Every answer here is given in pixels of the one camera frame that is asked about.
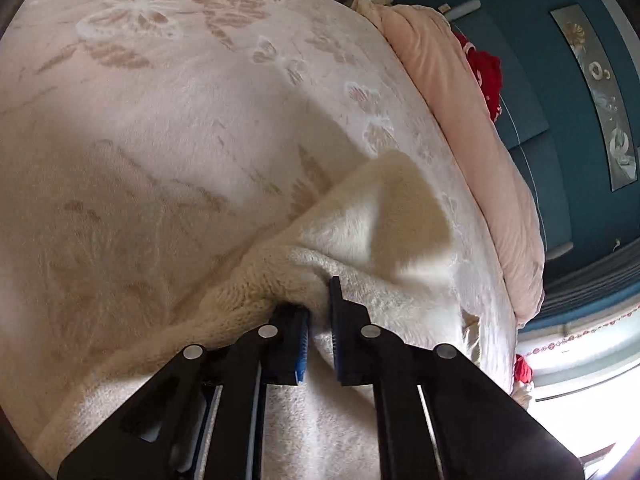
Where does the blue padded headboard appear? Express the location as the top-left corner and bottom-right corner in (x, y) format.
(440, 0), (576, 261)

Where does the grey curtain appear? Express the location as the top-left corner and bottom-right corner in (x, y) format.
(542, 255), (640, 322)

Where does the cream crumpled cloth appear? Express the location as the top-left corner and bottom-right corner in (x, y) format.
(512, 381), (537, 411)

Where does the red bead garland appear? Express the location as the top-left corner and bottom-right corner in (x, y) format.
(520, 307), (640, 361)

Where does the pink butterfly pattern blanket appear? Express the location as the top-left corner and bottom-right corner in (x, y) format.
(0, 0), (517, 480)

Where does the small red cloth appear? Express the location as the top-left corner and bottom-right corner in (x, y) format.
(514, 354), (535, 385)

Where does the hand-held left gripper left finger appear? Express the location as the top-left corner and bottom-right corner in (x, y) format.
(56, 305), (311, 480)

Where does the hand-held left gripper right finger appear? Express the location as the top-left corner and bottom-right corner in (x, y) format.
(327, 275), (586, 480)

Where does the cream knit sweater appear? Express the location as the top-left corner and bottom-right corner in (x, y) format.
(32, 150), (501, 480)

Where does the floral wall decor panel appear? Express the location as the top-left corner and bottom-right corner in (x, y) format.
(550, 4), (638, 192)

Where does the red pillow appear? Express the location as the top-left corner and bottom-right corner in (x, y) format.
(452, 32), (503, 123)

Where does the pink duvet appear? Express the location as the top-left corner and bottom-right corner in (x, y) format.
(352, 0), (546, 326)

